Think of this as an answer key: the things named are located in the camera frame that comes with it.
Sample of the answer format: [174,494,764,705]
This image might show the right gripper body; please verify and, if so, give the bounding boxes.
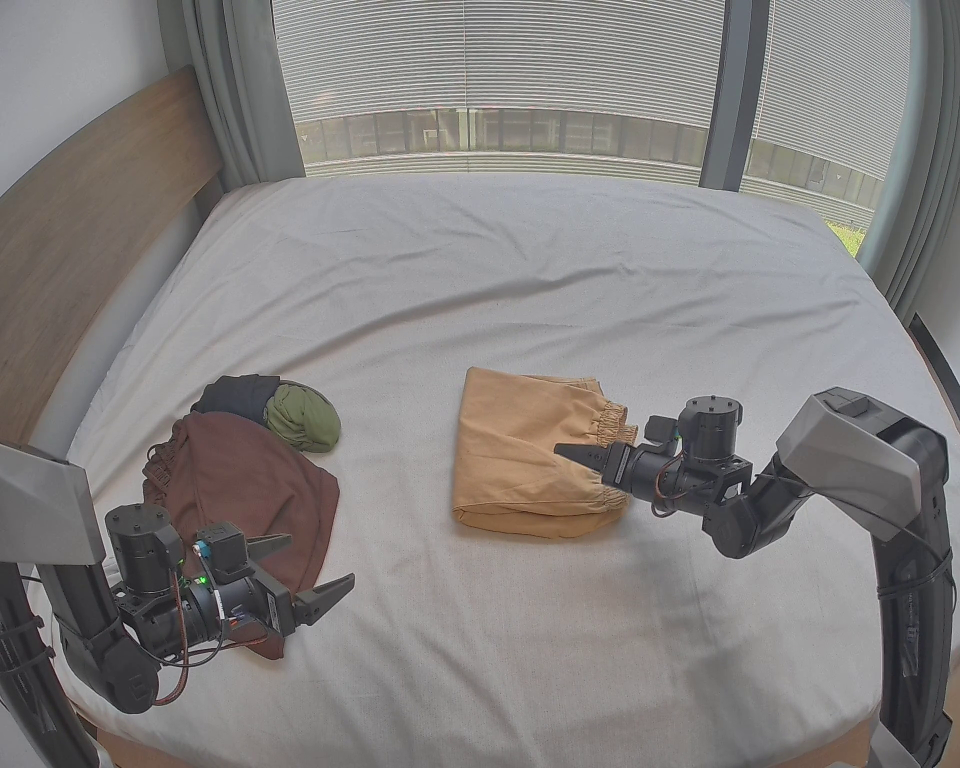
[603,441,682,502]

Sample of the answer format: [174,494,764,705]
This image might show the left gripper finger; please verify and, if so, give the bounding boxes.
[244,531,294,567]
[292,573,357,629]

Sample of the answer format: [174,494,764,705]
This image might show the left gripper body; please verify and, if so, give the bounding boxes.
[187,571,303,652]

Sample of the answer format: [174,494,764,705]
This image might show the tan shorts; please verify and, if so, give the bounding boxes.
[450,365,641,540]

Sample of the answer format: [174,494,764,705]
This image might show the bed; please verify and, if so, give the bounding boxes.
[0,66,960,768]

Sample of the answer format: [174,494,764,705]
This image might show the brown garment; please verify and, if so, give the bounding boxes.
[142,411,341,662]

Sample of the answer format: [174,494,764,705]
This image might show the green garment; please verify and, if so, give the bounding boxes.
[264,381,343,456]

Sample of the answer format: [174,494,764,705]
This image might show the black garment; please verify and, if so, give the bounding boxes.
[190,374,283,418]

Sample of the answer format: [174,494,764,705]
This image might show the window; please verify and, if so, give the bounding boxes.
[270,0,912,226]

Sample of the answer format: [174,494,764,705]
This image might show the grey-green curtain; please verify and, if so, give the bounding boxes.
[157,0,309,192]
[855,0,960,324]

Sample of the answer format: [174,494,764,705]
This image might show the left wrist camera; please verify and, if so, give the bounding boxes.
[193,523,250,585]

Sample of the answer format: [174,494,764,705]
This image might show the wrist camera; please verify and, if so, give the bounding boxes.
[193,523,250,585]
[643,414,682,453]

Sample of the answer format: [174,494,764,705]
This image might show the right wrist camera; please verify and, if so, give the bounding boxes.
[643,414,682,453]

